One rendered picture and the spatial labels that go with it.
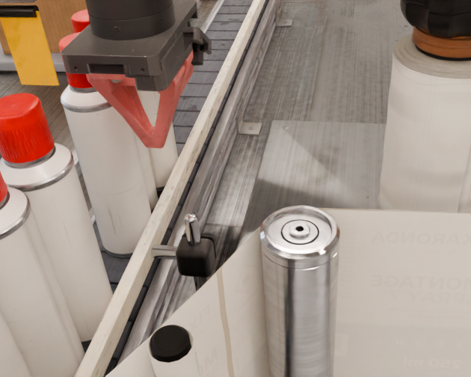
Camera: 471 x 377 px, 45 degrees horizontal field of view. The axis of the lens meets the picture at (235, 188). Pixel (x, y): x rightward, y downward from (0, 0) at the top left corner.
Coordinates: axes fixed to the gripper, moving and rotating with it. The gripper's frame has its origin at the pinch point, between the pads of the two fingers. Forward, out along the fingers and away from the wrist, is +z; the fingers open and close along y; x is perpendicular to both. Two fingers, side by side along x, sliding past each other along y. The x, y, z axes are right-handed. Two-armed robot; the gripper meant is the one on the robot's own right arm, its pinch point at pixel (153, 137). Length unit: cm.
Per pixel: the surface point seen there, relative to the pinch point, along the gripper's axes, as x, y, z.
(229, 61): 2.2, 34.9, 9.8
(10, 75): 44, 45, 19
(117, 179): 4.0, 0.2, 4.6
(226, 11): 9, 63, 13
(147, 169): 4.2, 6.9, 8.2
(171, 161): 3.4, 11.4, 10.3
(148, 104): 4.4, 10.3, 2.9
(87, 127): 5.2, -0.3, -0.8
